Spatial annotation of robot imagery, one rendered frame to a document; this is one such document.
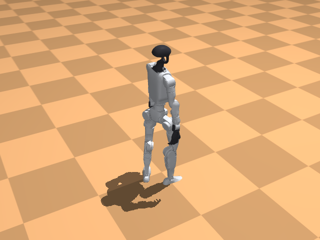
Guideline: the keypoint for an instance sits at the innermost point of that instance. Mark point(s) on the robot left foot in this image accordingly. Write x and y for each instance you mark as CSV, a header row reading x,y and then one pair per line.
x,y
145,177

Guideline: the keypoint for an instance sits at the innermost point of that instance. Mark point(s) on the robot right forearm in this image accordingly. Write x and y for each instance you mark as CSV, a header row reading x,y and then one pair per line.
x,y
175,115

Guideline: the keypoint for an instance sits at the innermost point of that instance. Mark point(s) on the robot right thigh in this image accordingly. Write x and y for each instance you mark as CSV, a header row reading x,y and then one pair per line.
x,y
167,125

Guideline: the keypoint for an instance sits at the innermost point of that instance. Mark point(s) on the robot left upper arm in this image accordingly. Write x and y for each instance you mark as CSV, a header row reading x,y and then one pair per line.
x,y
147,67

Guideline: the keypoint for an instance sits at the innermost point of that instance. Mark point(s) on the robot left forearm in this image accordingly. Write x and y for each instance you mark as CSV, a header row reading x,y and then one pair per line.
x,y
151,101

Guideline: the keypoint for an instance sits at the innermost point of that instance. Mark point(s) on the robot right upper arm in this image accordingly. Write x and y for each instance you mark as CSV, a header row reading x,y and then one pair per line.
x,y
170,83

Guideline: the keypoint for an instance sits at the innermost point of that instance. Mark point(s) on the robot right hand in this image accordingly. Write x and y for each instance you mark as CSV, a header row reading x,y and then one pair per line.
x,y
175,136

